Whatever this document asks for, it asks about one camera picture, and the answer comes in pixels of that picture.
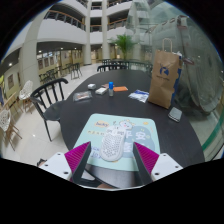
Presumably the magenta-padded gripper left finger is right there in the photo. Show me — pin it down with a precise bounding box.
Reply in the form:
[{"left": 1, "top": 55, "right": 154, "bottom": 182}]
[{"left": 39, "top": 140, "right": 92, "bottom": 184}]

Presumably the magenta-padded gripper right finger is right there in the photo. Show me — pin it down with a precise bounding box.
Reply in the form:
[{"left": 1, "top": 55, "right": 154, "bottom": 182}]
[{"left": 133, "top": 141, "right": 184, "bottom": 186}]

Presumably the white perforated computer mouse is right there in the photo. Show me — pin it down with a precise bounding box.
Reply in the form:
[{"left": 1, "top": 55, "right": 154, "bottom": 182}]
[{"left": 99, "top": 125, "right": 127, "bottom": 163}]

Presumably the light blue printed mouse pad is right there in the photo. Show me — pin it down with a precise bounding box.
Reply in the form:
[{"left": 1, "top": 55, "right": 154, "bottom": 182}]
[{"left": 73, "top": 113, "right": 161, "bottom": 173}]

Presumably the black wooden chair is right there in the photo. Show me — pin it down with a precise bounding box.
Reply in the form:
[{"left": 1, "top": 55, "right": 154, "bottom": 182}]
[
  {"left": 96, "top": 63, "right": 130, "bottom": 73},
  {"left": 29, "top": 77, "right": 69, "bottom": 142}
]

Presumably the green-edged glass panel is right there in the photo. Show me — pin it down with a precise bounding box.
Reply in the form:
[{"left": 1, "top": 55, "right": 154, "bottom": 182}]
[{"left": 200, "top": 108, "right": 224, "bottom": 153}]

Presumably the white lattice chair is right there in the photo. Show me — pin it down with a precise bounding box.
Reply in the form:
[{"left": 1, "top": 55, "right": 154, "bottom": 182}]
[
  {"left": 18, "top": 79, "right": 34, "bottom": 111},
  {"left": 0, "top": 109, "right": 23, "bottom": 151}
]

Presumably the clear plastic packet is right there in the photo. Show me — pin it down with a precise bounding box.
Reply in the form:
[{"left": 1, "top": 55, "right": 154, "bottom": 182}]
[{"left": 72, "top": 90, "right": 93, "bottom": 102}]

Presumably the white and blue plastic packet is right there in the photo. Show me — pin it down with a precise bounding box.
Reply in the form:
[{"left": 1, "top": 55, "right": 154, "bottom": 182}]
[{"left": 127, "top": 89, "right": 150, "bottom": 104}]

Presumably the brown paper bag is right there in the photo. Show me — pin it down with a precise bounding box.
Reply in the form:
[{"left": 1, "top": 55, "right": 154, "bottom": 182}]
[{"left": 147, "top": 37, "right": 181, "bottom": 110}]

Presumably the orange flat packet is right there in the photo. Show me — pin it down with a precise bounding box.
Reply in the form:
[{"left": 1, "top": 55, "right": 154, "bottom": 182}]
[{"left": 112, "top": 85, "right": 129, "bottom": 93}]

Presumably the small blue-capped bottle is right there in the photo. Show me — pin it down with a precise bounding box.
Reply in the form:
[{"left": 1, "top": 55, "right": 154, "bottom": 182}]
[{"left": 108, "top": 81, "right": 115, "bottom": 98}]

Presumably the large white cylindrical exhibit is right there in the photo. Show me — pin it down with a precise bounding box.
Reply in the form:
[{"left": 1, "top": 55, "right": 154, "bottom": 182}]
[{"left": 179, "top": 16, "right": 224, "bottom": 113}]

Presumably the green potted palm plant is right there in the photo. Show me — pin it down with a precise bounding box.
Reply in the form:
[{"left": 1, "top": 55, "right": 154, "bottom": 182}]
[{"left": 109, "top": 34, "right": 138, "bottom": 61}]

